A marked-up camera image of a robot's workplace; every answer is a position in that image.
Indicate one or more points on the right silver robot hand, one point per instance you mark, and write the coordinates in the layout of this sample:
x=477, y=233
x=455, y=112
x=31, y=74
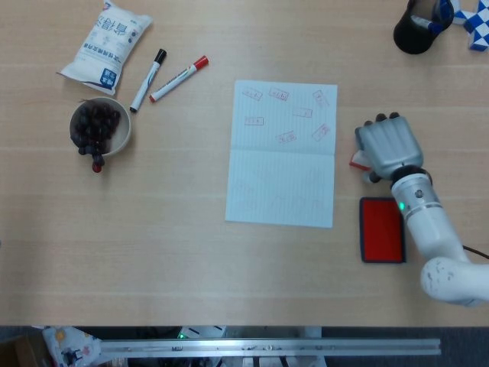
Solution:
x=389, y=145

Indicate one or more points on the white and red stamp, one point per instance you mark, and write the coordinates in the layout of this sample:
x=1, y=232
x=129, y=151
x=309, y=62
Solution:
x=357, y=160

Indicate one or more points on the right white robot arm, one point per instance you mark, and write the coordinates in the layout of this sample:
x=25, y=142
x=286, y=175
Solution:
x=428, y=229

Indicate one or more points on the red ink pad black case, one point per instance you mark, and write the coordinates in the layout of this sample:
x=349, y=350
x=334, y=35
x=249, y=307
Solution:
x=380, y=233

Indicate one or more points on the black mesh pen holder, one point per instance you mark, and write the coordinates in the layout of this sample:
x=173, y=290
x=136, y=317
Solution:
x=412, y=38

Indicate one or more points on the white paper sheet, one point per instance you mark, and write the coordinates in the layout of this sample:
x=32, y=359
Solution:
x=282, y=183

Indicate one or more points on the blue white pen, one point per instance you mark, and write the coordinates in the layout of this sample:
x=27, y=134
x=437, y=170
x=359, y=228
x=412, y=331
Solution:
x=433, y=26

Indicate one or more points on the blue white snake cube toy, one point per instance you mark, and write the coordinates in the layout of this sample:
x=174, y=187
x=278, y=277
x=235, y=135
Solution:
x=477, y=34

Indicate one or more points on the red cap whiteboard marker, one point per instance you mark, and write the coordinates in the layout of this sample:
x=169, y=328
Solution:
x=177, y=79

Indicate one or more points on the black cap whiteboard marker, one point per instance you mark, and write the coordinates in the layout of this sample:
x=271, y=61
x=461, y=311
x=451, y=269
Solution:
x=147, y=82

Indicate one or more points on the beige bowl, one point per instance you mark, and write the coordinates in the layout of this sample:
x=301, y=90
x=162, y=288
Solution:
x=124, y=134

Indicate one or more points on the small red grape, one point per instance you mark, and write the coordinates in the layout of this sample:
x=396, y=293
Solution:
x=97, y=167

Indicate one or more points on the dark grape bunch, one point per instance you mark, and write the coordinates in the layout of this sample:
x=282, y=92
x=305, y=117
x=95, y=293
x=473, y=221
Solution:
x=93, y=126

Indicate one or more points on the white salt bag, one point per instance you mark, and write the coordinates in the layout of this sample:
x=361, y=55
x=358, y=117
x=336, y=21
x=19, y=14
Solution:
x=107, y=46

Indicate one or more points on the colourful printed plastic bag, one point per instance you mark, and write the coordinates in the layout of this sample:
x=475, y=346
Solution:
x=68, y=344

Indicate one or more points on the brown carton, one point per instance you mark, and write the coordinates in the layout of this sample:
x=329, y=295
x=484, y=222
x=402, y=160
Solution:
x=15, y=351

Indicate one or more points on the aluminium rail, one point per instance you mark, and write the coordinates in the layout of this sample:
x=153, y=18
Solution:
x=267, y=348

